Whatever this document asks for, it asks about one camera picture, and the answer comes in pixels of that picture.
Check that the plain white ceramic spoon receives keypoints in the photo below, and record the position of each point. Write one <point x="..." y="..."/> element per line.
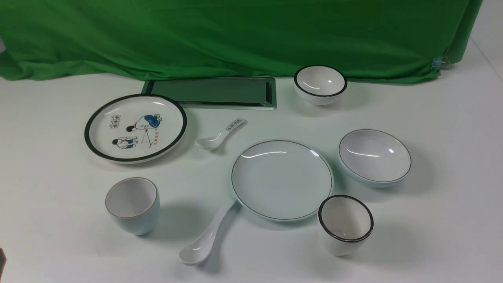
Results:
<point x="198" y="251"/>

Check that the small printed white spoon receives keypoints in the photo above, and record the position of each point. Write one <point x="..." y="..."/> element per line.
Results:
<point x="213" y="143"/>

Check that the pale green shallow bowl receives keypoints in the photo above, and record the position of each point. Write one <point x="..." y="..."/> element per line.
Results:
<point x="374" y="158"/>

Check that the small black-rimmed white bowl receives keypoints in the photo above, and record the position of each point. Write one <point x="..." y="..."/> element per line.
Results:
<point x="319" y="85"/>

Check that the black-rimmed white cup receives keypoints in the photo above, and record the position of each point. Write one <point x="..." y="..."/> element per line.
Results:
<point x="345" y="223"/>

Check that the illustrated black-rimmed white plate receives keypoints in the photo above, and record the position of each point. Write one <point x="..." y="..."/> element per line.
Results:
<point x="135" y="129"/>

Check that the metal table cable hatch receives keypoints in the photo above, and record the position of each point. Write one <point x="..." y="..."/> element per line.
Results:
<point x="248" y="93"/>

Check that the pale green cup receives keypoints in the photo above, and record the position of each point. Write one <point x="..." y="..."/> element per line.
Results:
<point x="134" y="205"/>

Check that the pale green flat plate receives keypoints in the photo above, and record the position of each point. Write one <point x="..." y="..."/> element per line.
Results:
<point x="281" y="180"/>

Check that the blue binder clip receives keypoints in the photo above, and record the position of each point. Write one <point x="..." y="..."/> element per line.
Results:
<point x="440" y="63"/>

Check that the green backdrop cloth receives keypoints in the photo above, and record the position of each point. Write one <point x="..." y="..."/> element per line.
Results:
<point x="379" y="41"/>

